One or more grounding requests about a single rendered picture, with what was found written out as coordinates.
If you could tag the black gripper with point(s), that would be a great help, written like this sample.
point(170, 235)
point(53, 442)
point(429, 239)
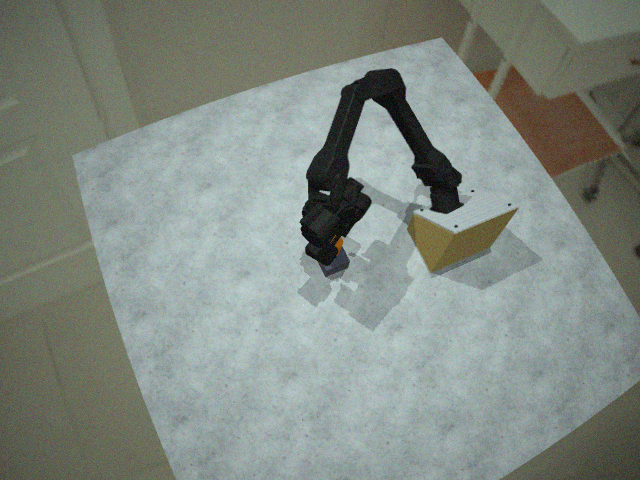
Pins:
point(328, 252)

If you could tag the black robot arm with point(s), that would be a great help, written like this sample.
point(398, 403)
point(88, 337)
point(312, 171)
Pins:
point(329, 169)

